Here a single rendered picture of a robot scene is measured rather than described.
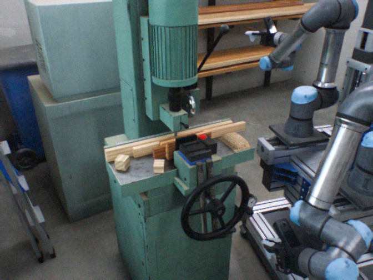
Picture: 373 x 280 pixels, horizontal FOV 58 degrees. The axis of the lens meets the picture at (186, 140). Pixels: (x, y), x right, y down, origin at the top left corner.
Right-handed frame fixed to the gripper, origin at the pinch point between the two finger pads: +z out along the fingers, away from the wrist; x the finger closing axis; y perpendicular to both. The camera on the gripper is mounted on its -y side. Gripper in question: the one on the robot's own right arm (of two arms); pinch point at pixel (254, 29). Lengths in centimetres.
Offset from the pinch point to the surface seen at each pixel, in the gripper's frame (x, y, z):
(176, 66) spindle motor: -85, -16, -58
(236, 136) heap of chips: -63, 22, -62
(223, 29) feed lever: -68, -26, -64
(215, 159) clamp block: -83, 17, -76
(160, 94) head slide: -86, 0, -42
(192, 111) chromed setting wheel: -73, 13, -44
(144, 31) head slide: -87, -25, -38
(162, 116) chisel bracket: -88, 9, -45
